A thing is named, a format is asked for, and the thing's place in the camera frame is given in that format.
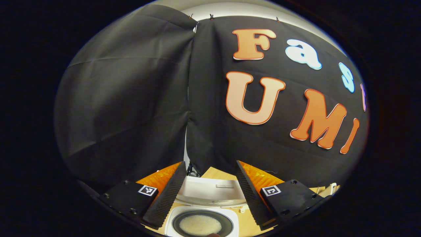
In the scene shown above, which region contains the white rice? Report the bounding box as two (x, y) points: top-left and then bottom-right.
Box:
(179, 215), (223, 236)

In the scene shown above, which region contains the black backdrop cloth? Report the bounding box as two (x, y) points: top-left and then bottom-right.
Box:
(54, 4), (369, 195)

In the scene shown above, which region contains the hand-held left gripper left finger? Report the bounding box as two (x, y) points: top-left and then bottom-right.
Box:
(99, 161), (188, 230)

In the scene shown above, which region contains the white rice cooker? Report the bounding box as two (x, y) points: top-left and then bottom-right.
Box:
(164, 175), (248, 237)

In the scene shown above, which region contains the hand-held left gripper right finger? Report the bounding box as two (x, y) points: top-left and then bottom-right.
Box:
(235, 160), (326, 231)

